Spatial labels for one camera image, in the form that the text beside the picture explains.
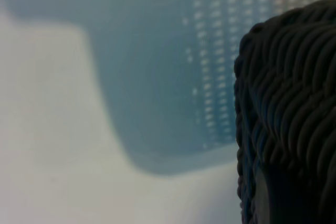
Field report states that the dark brown wicker basket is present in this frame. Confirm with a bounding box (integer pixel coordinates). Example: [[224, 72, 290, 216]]
[[233, 0, 336, 224]]

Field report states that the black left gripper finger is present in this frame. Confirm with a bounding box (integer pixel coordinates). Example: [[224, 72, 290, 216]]
[[255, 163, 329, 224]]

